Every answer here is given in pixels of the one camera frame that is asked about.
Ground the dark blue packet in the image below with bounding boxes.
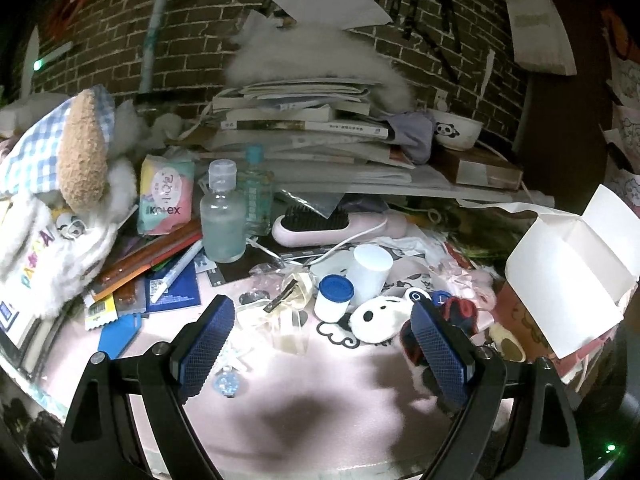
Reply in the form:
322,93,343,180
144,260,201,312

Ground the white cardboard box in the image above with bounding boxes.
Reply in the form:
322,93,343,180
502,185,639,359

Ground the pink hair brush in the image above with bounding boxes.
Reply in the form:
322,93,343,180
271,206,408,248

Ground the panda print white bowl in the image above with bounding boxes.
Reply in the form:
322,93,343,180
430,110,484,151

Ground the green glass bottle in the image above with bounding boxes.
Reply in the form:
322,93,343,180
238,144,273,236

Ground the stack of books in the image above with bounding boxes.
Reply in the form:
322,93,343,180
182,75,416,185

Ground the kotex pad package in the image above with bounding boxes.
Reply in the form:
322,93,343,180
137,155,195,236

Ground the white tote bag on wall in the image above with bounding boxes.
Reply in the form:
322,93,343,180
506,0,577,76

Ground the white fluffy fur item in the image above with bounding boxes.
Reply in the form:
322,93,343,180
224,24,413,113

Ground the panda face plush pouch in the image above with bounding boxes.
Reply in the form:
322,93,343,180
349,296,413,344

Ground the blue lid small jar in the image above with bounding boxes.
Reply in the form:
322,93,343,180
314,274,355,323

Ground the blue round keychain charm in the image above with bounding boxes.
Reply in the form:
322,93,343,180
213,365,241,399

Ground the blue plastic card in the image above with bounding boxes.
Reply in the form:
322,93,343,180
98,313,142,360

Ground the plush toy with plaid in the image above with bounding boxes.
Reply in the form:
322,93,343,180
1,84,141,318

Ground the white pen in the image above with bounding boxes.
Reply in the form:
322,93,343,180
150,240,203,304

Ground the white cylindrical jar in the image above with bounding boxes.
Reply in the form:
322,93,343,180
346,244,394,312

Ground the purple grey cloth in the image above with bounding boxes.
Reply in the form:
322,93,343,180
383,112,435,165

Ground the frosted clear plastic bottle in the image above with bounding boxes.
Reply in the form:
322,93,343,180
200,159,246,263

